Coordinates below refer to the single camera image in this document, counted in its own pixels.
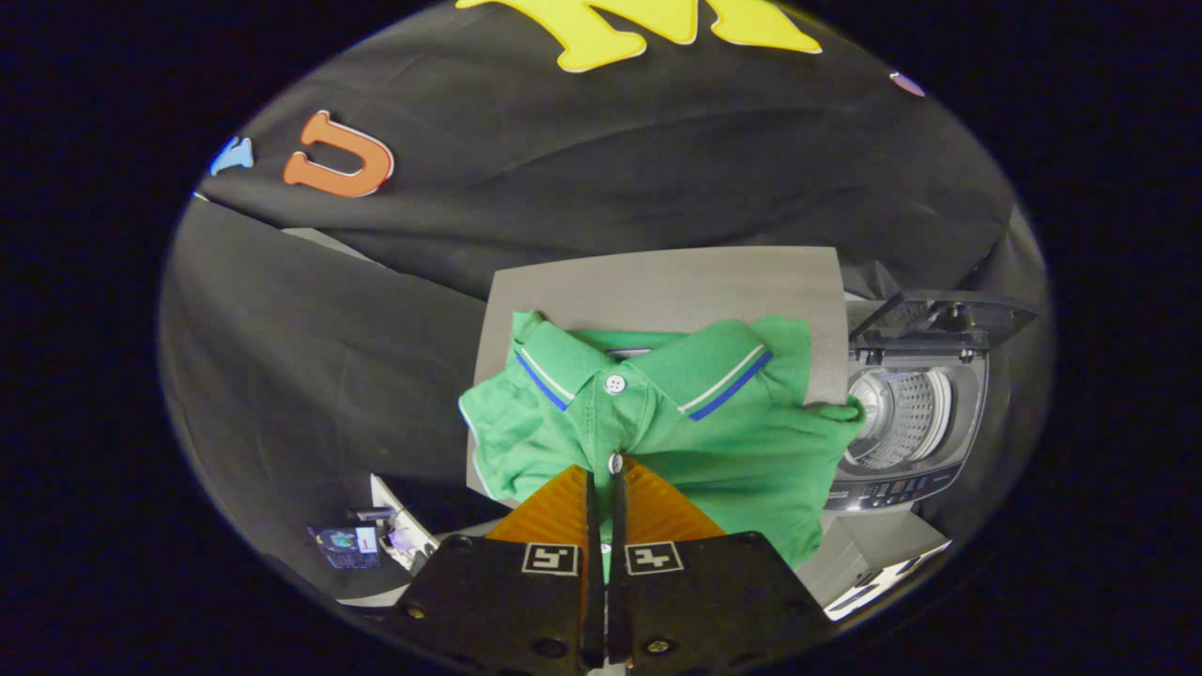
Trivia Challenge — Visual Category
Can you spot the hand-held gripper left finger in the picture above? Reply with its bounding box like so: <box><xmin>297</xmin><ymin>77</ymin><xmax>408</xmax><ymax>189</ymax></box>
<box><xmin>383</xmin><ymin>465</ymin><xmax>605</xmax><ymax>675</ymax></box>

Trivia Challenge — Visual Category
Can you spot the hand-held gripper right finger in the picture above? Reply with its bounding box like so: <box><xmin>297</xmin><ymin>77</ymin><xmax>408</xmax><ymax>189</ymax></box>
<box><xmin>608</xmin><ymin>457</ymin><xmax>839</xmax><ymax>676</ymax></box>

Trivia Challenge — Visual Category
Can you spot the green polo shirt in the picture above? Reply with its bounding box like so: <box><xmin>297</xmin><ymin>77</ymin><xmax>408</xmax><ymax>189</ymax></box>
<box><xmin>458</xmin><ymin>310</ymin><xmax>867</xmax><ymax>569</ymax></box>

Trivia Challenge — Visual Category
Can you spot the grey washing machine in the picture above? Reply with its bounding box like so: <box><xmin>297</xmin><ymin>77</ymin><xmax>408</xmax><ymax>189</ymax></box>
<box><xmin>822</xmin><ymin>300</ymin><xmax>992</xmax><ymax>513</ymax></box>

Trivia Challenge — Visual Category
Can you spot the dark washing machine lid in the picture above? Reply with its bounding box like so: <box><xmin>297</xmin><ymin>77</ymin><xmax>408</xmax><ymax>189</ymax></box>
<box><xmin>848</xmin><ymin>291</ymin><xmax>1039</xmax><ymax>365</ymax></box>

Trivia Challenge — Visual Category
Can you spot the phone with lit screen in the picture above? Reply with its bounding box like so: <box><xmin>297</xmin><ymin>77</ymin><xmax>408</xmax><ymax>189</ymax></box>
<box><xmin>308</xmin><ymin>526</ymin><xmax>382</xmax><ymax>571</ymax></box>

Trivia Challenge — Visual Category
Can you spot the grey cabinet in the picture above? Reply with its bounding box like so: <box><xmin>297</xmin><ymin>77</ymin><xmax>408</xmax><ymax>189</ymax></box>
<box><xmin>465</xmin><ymin>246</ymin><xmax>851</xmax><ymax>513</ymax></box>

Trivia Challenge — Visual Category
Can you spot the black backdrop cloth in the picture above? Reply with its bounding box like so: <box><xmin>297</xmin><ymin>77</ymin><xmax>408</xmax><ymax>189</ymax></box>
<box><xmin>160</xmin><ymin>0</ymin><xmax>1053</xmax><ymax>602</ymax></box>

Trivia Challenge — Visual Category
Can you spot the white bracket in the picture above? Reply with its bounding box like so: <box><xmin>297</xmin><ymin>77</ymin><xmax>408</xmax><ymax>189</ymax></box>
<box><xmin>369</xmin><ymin>474</ymin><xmax>439</xmax><ymax>574</ymax></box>

